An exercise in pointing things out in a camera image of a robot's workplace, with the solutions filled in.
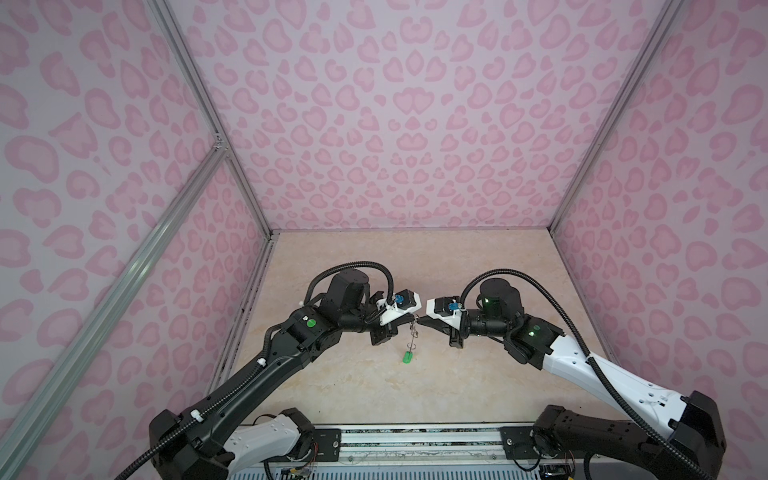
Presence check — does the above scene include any left black corrugated cable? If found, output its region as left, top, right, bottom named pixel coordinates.
left=113, top=260, right=396, bottom=480

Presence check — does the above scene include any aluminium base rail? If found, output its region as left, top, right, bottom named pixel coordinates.
left=159, top=422, right=691, bottom=480

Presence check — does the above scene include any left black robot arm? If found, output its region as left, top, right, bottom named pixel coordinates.
left=145, top=261, right=421, bottom=479

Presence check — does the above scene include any right corner aluminium post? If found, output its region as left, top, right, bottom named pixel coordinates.
left=547, top=0, right=688, bottom=236

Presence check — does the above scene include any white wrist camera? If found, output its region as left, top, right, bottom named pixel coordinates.
left=376, top=289, right=422, bottom=326
left=426, top=297, right=463, bottom=328

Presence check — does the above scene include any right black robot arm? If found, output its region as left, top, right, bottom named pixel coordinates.
left=418, top=268, right=727, bottom=479

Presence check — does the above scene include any black corrugated cable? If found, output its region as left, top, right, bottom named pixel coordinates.
left=113, top=260, right=396, bottom=480
left=458, top=268, right=712, bottom=480

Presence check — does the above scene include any left corner aluminium post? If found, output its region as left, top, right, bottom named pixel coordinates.
left=146, top=0, right=273, bottom=239

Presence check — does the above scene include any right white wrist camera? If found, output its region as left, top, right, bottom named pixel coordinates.
left=426, top=297, right=463, bottom=328

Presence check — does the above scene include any corner aluminium post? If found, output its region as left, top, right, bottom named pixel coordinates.
left=547, top=0, right=688, bottom=236
left=146, top=0, right=273, bottom=239

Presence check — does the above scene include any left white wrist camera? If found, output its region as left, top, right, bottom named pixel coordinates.
left=376, top=289, right=422, bottom=326

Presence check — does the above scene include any right black corrugated cable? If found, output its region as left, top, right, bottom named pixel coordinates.
left=458, top=268, right=712, bottom=480

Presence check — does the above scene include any diagonal aluminium frame bar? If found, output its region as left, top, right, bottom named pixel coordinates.
left=1, top=146, right=228, bottom=479

